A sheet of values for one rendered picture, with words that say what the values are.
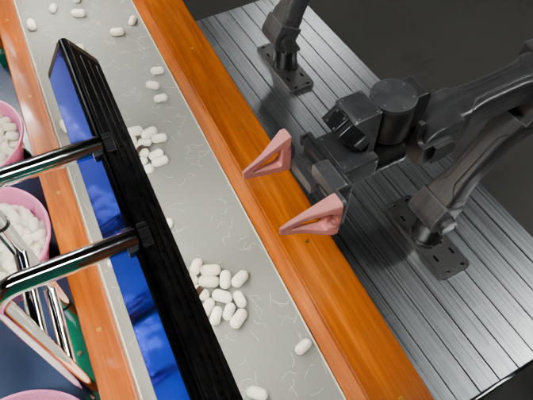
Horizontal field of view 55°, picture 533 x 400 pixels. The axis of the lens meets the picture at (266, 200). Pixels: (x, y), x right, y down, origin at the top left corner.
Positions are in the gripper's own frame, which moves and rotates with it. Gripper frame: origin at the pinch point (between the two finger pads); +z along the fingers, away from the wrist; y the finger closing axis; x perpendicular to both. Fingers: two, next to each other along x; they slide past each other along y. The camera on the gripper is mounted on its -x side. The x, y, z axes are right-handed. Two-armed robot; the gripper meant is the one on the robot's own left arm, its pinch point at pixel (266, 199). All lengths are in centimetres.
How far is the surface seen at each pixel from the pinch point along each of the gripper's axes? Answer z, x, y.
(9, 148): 32, 32, -59
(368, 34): -125, 109, -128
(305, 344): -1.6, 31.5, 10.1
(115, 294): 23.6, 33.0, -14.9
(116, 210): 17.2, -3.2, -5.3
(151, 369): 20.5, 0.5, 12.6
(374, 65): -115, 109, -108
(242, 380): 10.2, 33.1, 9.7
